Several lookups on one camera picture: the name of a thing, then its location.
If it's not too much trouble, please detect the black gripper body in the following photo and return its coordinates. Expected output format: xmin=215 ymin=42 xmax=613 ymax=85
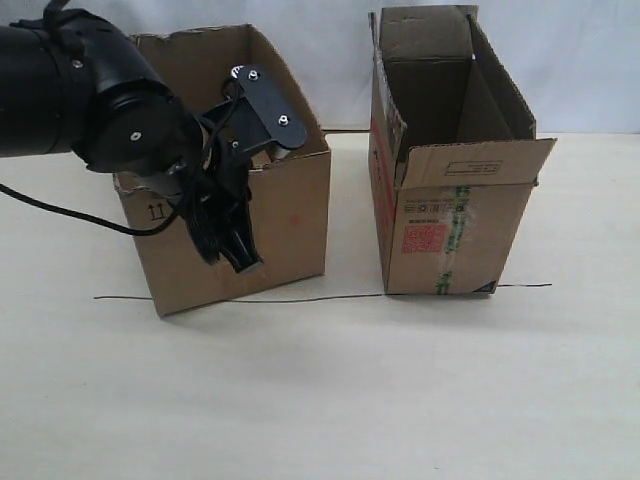
xmin=200 ymin=64 xmax=307 ymax=195

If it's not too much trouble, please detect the torn cardboard box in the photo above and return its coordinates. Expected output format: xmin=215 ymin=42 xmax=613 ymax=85
xmin=132 ymin=24 xmax=331 ymax=317

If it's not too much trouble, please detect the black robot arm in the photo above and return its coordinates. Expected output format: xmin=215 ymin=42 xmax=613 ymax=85
xmin=1 ymin=1 xmax=308 ymax=273

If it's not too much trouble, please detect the tall cardboard box with tape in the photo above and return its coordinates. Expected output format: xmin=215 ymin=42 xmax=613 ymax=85
xmin=368 ymin=5 xmax=555 ymax=295

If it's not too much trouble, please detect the thin black line marker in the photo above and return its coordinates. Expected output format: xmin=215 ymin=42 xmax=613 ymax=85
xmin=92 ymin=282 xmax=554 ymax=305

